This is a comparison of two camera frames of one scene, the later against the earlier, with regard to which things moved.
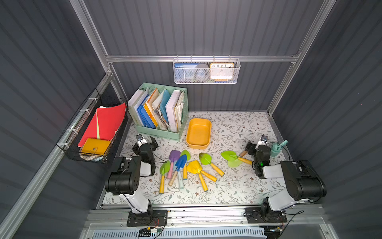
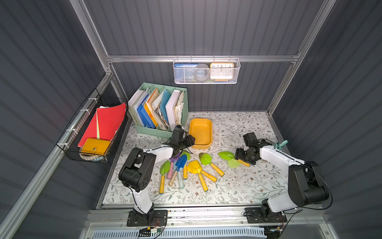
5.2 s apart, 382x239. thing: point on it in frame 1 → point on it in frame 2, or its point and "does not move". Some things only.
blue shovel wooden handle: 180,163 does not move
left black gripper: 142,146 → 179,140
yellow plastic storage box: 198,133 does not move
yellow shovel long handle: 195,167 does not move
